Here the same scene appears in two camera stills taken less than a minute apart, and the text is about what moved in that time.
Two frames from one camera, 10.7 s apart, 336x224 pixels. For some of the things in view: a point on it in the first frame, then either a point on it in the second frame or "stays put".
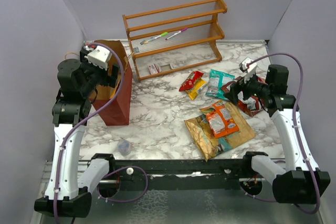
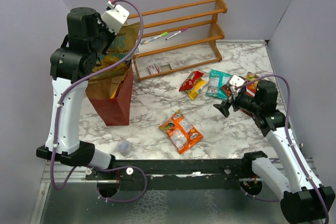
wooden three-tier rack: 171,39 stays put
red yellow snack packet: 193,83 stays put
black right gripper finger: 232,94 -> 224,107
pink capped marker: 176,33 stays put
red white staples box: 154,69 stays put
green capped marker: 151,39 stays put
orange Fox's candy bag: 220,120 -> 182,134
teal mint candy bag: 217,80 stays put
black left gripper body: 95,76 -> 102,42
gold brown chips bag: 212,147 -> 121,49
